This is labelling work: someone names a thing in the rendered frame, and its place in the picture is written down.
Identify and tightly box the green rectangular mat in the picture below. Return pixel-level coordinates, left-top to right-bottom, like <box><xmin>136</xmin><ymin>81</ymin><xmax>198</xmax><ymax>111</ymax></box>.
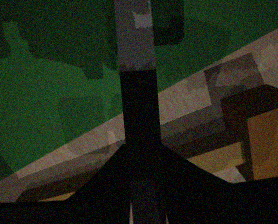
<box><xmin>0</xmin><ymin>0</ymin><xmax>278</xmax><ymax>180</ymax></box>

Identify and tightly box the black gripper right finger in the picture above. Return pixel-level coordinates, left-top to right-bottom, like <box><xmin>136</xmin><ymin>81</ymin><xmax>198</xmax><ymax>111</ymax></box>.
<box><xmin>162</xmin><ymin>144</ymin><xmax>278</xmax><ymax>224</ymax></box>

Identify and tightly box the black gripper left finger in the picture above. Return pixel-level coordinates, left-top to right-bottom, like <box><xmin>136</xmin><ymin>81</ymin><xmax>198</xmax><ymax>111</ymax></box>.
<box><xmin>0</xmin><ymin>144</ymin><xmax>131</xmax><ymax>224</ymax></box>

